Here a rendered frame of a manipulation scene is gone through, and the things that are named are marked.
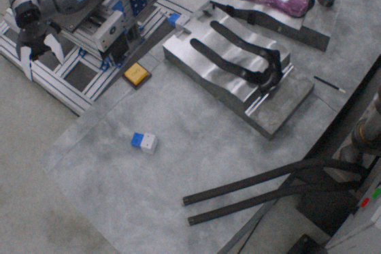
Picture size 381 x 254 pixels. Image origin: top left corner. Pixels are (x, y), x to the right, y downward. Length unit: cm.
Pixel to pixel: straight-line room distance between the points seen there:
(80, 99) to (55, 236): 77
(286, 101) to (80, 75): 128
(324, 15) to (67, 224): 167
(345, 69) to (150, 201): 88
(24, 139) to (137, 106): 120
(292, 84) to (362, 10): 57
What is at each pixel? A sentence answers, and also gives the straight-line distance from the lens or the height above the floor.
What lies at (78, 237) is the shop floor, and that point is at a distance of 236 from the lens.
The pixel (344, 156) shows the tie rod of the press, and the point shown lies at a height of 83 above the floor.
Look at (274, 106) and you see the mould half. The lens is 151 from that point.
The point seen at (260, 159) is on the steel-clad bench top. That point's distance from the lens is 150.
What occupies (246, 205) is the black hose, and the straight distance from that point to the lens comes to 139.
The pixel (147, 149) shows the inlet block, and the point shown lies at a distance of 148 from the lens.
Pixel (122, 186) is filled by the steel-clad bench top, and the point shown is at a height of 80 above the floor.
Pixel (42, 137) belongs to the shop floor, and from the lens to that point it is 260.
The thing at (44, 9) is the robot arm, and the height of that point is 136.
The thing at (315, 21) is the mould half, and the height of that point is 91.
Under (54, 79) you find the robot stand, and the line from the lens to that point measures 247.
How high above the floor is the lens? 221
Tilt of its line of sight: 64 degrees down
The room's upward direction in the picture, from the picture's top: 10 degrees counter-clockwise
